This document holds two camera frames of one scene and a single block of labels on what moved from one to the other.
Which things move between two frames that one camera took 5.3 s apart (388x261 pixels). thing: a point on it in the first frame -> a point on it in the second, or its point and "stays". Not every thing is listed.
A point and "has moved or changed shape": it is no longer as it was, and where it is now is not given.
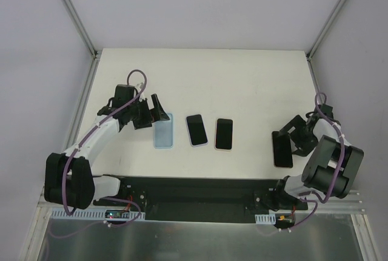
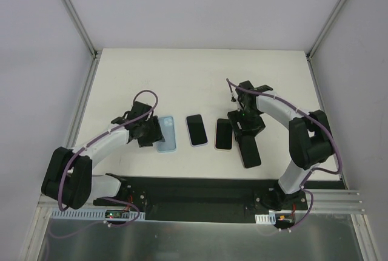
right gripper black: x=296 y=133 -> x=247 y=128
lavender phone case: x=196 y=130 stays
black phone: x=282 y=149 -> x=249 y=152
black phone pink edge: x=224 y=133 stays
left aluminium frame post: x=74 y=13 stays
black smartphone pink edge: x=224 y=134 stays
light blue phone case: x=163 y=133 has moved or changed shape
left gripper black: x=144 y=115 -> x=153 y=130
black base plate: x=164 y=199 stays
